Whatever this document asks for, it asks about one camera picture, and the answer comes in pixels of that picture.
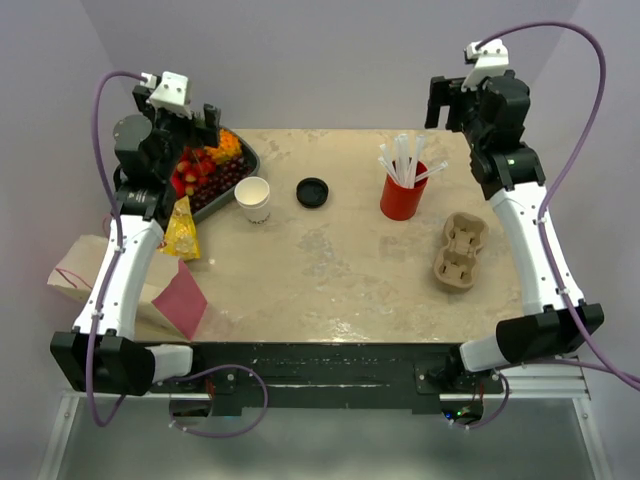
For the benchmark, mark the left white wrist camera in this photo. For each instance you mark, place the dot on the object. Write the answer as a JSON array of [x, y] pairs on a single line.
[[169, 91]]

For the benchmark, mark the cardboard cup carrier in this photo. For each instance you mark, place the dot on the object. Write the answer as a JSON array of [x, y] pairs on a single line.
[[456, 265]]

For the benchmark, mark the white paper cup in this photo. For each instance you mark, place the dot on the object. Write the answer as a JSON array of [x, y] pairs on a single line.
[[253, 194]]

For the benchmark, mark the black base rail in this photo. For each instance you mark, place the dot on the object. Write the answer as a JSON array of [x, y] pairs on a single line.
[[424, 378]]

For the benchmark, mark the yellow chips bag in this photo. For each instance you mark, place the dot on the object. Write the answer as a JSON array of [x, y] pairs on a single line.
[[180, 238]]

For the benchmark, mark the red straw holder cup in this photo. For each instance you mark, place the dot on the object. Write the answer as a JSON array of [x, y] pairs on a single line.
[[399, 203]]

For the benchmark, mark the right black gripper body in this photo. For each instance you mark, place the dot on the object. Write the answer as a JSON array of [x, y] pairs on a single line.
[[463, 106]]

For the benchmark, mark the black cup lid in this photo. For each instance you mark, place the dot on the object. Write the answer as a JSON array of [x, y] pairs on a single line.
[[312, 192]]

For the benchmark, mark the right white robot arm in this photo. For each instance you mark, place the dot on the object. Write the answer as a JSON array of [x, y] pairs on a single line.
[[555, 316]]

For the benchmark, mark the white wrapped straws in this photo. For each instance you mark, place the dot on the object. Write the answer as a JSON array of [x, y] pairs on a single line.
[[401, 163]]

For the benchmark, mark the purple grape bunch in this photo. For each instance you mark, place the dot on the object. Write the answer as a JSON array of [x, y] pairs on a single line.
[[223, 179]]

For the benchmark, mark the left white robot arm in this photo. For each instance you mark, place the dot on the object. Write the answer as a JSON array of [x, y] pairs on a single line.
[[100, 353]]

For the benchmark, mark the brown paper bag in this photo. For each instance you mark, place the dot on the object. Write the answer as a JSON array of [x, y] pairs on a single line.
[[171, 305]]

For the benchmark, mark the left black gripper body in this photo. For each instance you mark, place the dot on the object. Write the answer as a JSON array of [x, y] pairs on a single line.
[[176, 132]]

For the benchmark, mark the grey fruit tray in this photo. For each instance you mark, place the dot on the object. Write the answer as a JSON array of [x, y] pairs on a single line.
[[207, 175]]

